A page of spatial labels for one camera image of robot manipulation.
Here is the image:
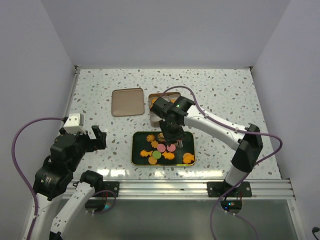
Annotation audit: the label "orange dotted cookie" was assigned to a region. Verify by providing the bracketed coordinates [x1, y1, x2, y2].
[157, 132, 165, 142]

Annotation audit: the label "orange flower cookie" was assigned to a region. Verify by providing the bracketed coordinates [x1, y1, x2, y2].
[146, 134, 155, 142]

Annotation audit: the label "orange scalloped cookie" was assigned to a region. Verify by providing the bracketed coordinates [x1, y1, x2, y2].
[151, 140, 159, 149]

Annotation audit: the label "gold tin lid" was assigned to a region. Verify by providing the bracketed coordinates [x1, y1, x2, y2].
[111, 88, 145, 117]

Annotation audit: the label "silver metal tongs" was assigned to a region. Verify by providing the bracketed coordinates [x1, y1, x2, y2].
[164, 134, 184, 148]

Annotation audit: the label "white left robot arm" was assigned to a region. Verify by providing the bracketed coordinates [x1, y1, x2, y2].
[22, 125, 107, 240]

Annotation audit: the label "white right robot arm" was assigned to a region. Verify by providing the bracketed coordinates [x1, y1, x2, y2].
[150, 96, 263, 197]

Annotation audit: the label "gold cookie tin box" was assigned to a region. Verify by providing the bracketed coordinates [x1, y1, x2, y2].
[148, 91, 181, 128]

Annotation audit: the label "pink sandwich cookie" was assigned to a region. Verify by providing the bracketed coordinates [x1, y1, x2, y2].
[157, 143, 166, 153]
[166, 144, 176, 152]

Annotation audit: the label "orange fish cookie centre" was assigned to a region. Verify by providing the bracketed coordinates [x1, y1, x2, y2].
[162, 151, 175, 160]

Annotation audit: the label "orange fish cookie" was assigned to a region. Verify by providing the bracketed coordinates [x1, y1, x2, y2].
[182, 152, 195, 165]
[140, 150, 153, 158]
[162, 151, 175, 160]

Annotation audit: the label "dark green gold-rimmed tray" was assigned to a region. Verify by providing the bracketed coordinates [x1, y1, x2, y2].
[131, 131, 196, 167]

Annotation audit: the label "green sandwich cookie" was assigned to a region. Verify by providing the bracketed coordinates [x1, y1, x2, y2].
[152, 150, 162, 160]

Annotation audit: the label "orange fish cookie left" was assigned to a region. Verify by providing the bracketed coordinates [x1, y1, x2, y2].
[140, 150, 153, 158]

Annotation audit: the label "plain orange round cookie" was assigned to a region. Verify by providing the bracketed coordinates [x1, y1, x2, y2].
[148, 156, 158, 165]

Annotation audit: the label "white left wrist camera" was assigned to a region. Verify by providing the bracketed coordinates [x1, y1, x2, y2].
[63, 113, 86, 135]

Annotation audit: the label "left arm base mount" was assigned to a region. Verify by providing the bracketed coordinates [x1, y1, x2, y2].
[100, 181, 120, 199]

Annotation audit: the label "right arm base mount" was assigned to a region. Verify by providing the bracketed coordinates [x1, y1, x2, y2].
[206, 181, 253, 198]

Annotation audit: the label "aluminium table rail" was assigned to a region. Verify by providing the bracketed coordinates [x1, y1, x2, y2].
[62, 177, 293, 201]

